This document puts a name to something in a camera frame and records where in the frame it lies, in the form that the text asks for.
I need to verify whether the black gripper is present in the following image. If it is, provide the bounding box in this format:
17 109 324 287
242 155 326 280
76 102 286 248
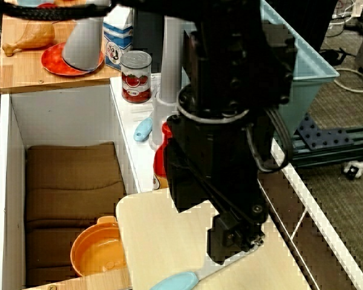
165 109 275 266

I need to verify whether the knife with light blue handle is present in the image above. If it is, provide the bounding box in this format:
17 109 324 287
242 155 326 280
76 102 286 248
149 243 263 290

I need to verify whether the pale wooden cutting board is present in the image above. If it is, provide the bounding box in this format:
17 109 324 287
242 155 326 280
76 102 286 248
116 187 314 290

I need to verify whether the narrow bamboo counter board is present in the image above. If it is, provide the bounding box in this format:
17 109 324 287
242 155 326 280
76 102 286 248
22 268 133 290

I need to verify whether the large bamboo counter board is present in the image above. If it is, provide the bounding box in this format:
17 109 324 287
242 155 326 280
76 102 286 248
0 13 122 95

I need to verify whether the red ketchup bottle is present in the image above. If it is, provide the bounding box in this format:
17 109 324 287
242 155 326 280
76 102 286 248
152 121 175 192

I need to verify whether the orange plastic pot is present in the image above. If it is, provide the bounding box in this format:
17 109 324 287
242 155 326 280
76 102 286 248
70 215 128 278

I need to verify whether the brown folded cloth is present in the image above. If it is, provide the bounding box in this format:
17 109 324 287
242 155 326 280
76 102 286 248
24 141 127 287

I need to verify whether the tomato can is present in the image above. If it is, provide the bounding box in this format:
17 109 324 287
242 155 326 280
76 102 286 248
120 50 153 105

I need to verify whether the grey toy faucet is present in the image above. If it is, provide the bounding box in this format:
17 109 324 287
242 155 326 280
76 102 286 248
61 14 185 152

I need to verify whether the teal plastic bin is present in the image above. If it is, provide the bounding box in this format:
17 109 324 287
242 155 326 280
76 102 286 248
259 0 341 138

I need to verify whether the white toy sink cabinet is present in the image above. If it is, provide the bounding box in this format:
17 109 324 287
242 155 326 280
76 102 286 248
0 71 170 290

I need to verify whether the blue white milk carton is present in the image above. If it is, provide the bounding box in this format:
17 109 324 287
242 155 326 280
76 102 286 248
102 5 134 72

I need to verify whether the red plate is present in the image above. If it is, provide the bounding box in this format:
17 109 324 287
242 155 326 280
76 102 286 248
41 41 105 77

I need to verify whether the toy chicken drumstick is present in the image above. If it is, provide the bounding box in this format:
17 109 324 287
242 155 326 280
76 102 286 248
2 20 56 57

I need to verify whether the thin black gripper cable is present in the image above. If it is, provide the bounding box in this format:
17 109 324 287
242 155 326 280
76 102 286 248
244 107 295 173

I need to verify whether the grey spatula with blue handle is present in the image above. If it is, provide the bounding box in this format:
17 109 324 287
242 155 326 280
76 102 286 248
133 117 154 143

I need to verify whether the blue aluminium frame bracket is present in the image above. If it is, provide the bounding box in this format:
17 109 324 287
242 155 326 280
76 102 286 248
291 112 363 169

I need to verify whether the dark grey post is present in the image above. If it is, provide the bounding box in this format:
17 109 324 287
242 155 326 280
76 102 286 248
132 8 165 74

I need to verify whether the white floor cable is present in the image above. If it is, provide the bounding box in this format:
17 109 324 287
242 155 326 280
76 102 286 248
333 68 363 94

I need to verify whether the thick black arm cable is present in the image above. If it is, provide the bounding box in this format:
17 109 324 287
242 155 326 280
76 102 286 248
0 2 117 22

